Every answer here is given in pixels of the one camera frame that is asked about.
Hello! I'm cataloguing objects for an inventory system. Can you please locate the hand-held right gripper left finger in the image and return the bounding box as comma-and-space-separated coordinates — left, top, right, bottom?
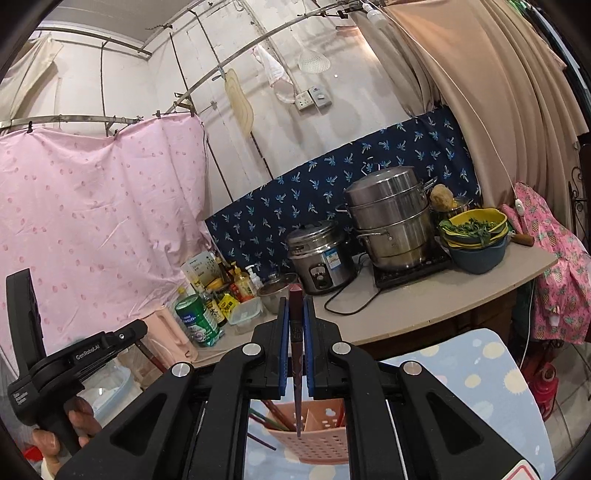
55, 296, 291, 480

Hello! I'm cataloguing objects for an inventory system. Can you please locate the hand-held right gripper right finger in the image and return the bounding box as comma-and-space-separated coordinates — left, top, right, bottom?
302, 296, 527, 480

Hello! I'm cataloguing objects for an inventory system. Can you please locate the dark red chopstick silver band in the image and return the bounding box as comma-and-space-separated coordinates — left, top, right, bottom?
247, 431, 278, 452
289, 284, 304, 438

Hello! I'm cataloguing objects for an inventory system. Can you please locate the pink perforated utensil holder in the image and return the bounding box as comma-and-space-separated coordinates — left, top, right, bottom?
249, 398, 348, 465

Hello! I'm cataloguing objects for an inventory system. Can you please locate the person's left hand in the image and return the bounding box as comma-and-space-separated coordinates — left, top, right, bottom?
33, 397, 103, 480

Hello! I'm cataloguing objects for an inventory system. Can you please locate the clear food container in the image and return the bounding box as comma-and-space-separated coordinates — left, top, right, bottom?
228, 296, 262, 334

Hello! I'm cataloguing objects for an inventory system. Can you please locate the steel bowl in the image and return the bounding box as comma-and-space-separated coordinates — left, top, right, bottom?
257, 272, 300, 315

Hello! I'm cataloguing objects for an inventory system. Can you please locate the orange sauce bottle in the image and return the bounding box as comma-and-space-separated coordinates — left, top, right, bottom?
230, 271, 256, 303

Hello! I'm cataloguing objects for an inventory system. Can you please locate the white pump bottle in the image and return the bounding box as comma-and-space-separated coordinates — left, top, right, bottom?
244, 264, 262, 297

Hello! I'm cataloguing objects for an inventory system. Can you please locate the yellow label bottle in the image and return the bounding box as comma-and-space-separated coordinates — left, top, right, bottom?
203, 286, 228, 328

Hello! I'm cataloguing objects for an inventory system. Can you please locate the steel rice cooker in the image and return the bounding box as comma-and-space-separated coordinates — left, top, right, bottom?
285, 220, 358, 296

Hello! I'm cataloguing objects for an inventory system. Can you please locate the green labelled can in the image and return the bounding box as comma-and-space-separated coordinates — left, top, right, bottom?
174, 294, 219, 348

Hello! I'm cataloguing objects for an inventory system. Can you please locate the dark sauce bottle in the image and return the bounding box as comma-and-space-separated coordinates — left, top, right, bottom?
213, 256, 234, 287

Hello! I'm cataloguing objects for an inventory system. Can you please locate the white tub with blue rim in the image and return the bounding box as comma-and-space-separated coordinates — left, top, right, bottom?
85, 362, 134, 418

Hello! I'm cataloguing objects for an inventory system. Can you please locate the kitchen counter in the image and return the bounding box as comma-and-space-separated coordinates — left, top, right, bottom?
185, 233, 559, 365

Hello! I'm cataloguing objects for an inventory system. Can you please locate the white and green carton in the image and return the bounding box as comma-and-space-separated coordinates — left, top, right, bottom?
180, 251, 219, 292

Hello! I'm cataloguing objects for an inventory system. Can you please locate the pink plastic pitcher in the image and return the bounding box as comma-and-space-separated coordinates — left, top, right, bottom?
137, 305, 200, 376

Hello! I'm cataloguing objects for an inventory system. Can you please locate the black induction cooktop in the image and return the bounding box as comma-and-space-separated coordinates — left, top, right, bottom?
372, 249, 455, 291

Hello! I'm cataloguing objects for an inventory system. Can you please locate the pink dotted curtain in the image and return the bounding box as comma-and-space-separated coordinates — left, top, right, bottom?
0, 113, 208, 370

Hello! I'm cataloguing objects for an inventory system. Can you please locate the steel steamer pot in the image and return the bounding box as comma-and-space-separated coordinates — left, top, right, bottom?
336, 166, 438, 272

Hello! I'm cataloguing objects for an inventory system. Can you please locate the blue printed tablecloth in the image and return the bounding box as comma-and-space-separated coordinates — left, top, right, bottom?
242, 328, 557, 480

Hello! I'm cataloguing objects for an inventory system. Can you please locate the navy palm print cloth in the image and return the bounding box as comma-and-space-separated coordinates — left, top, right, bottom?
204, 105, 482, 289

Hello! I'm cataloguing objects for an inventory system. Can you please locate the blue-grey bowl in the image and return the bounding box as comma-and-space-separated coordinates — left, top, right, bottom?
446, 236, 511, 276

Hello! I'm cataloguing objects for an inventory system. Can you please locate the brown loofah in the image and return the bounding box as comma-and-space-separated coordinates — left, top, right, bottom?
431, 184, 454, 212

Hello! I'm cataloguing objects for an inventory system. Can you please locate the yellow bowl with greens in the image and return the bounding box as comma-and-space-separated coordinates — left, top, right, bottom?
438, 208, 509, 243

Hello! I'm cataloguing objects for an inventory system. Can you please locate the red canister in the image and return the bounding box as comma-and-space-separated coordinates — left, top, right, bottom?
530, 345, 563, 422

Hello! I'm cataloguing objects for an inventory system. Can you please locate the beige cutting board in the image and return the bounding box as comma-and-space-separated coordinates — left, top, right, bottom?
223, 68, 256, 136

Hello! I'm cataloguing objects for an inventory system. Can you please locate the beige hanging cloth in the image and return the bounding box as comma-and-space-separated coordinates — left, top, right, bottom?
0, 34, 65, 123

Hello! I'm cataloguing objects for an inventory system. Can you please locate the pink pineapple print cloth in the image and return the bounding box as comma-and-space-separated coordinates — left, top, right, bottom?
500, 181, 591, 346

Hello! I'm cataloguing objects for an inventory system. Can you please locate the white hanging bag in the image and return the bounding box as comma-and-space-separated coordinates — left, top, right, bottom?
252, 44, 297, 104

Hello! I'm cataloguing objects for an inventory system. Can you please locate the white strainer ladle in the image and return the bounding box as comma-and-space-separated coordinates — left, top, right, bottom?
298, 45, 332, 75

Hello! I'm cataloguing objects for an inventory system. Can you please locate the black ornate metal chair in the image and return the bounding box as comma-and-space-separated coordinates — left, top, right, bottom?
567, 143, 591, 222

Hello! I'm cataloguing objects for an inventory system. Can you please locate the beige curtain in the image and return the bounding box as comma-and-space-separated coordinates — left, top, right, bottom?
381, 0, 591, 213

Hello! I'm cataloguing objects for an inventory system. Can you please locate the white hanging bottle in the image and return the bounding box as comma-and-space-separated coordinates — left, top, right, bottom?
364, 1, 389, 25

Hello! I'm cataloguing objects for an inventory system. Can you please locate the black power cord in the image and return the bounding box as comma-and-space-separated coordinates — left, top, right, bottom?
323, 263, 382, 318

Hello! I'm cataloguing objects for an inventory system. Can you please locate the metal curtain rail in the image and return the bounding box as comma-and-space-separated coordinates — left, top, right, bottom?
0, 2, 370, 134

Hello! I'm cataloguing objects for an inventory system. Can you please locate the wall switch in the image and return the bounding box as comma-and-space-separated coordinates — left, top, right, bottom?
308, 84, 333, 108

